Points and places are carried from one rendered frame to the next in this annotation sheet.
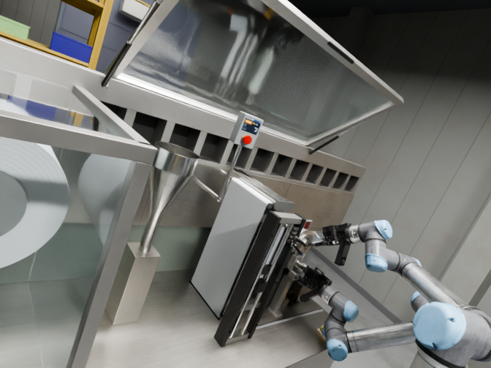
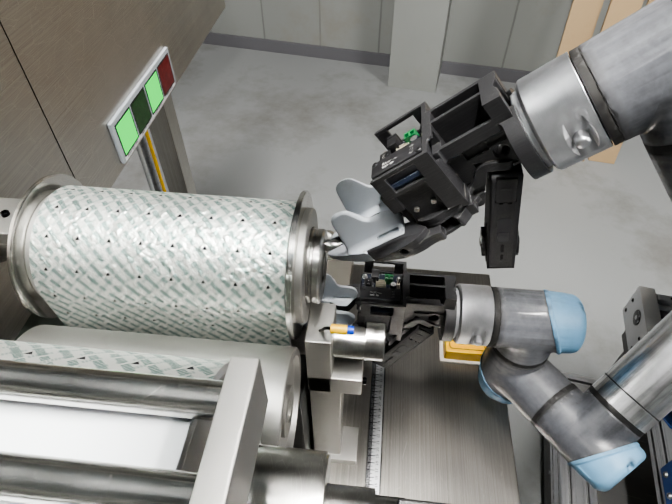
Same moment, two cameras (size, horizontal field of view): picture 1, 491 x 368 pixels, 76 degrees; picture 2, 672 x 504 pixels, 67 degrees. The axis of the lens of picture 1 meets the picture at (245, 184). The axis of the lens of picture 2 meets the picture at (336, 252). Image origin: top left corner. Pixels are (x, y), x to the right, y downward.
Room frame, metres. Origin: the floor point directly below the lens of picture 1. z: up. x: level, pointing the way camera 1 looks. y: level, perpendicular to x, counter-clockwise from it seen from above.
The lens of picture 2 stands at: (1.10, -0.17, 1.63)
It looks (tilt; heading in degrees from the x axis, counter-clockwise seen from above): 47 degrees down; 321
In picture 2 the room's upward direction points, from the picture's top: straight up
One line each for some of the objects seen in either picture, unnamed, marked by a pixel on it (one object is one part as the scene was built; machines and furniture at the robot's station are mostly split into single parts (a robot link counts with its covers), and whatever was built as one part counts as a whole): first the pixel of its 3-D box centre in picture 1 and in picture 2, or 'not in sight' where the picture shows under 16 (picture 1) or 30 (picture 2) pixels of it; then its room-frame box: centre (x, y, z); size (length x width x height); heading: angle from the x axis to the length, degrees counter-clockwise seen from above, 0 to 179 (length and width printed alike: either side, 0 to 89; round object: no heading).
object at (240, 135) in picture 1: (247, 131); not in sight; (1.01, 0.06, 1.66); 0.07 x 0.07 x 0.10; 28
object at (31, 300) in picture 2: not in sight; (59, 246); (1.56, -0.18, 1.25); 0.15 x 0.01 x 0.15; 135
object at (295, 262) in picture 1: (287, 285); (338, 395); (1.33, -0.36, 1.05); 0.06 x 0.05 x 0.31; 45
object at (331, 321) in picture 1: (333, 328); (519, 371); (1.21, -0.58, 1.01); 0.11 x 0.08 x 0.11; 173
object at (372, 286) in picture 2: (316, 282); (404, 305); (1.34, -0.48, 1.12); 0.12 x 0.08 x 0.09; 45
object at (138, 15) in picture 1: (135, 9); not in sight; (6.04, 3.05, 2.61); 0.51 x 0.43 x 0.29; 126
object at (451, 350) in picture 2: not in sight; (465, 338); (1.33, -0.63, 0.91); 0.07 x 0.07 x 0.02; 45
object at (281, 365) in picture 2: not in sight; (160, 398); (1.39, -0.18, 1.17); 0.26 x 0.12 x 0.12; 45
